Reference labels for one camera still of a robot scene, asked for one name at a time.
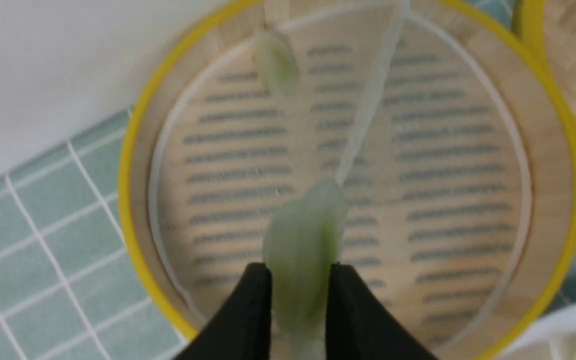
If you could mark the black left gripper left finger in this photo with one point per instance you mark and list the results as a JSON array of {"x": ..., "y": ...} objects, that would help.
[{"x": 241, "y": 329}]

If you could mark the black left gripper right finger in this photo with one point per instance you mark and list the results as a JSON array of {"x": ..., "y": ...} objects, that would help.
[{"x": 358, "y": 326}]

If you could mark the pale green steamed dumpling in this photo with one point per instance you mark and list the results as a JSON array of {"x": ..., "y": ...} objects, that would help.
[{"x": 276, "y": 64}]

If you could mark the white square plate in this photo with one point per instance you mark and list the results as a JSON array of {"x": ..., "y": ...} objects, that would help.
[{"x": 542, "y": 340}]

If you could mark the yellow rimmed bamboo steamer basket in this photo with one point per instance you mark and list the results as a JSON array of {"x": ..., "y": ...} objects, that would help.
[{"x": 546, "y": 127}]

